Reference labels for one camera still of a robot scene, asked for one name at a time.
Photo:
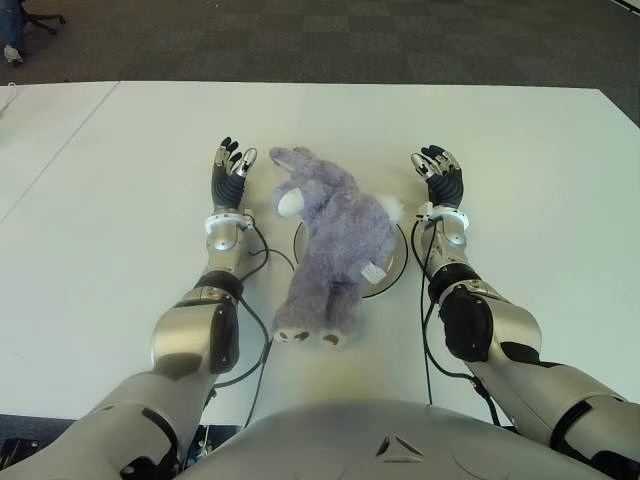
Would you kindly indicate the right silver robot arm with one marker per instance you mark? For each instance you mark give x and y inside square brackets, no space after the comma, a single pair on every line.
[515,320]

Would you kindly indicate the white furniture edge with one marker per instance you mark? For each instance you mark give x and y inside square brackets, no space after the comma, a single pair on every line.
[630,3]

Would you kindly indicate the grey robot torso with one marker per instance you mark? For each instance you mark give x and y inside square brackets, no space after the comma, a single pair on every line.
[350,440]

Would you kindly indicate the blue jeans leg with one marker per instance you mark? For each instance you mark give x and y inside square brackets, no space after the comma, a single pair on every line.
[11,22]

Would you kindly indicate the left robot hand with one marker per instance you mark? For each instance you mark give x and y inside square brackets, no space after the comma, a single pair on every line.
[227,187]

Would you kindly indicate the white plate black rim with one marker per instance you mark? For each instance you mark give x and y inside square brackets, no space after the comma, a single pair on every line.
[300,245]

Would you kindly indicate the purple plush bunny doll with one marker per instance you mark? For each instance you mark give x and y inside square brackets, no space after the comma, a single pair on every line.
[335,235]

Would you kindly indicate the white sneaker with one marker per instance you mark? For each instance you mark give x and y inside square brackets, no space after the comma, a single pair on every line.
[14,54]

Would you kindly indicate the metal frame under table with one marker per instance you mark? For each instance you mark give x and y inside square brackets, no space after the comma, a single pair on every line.
[205,442]

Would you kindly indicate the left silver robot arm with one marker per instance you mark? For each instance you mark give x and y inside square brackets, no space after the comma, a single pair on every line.
[190,325]

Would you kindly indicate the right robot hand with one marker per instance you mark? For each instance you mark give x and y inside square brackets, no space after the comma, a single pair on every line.
[445,185]

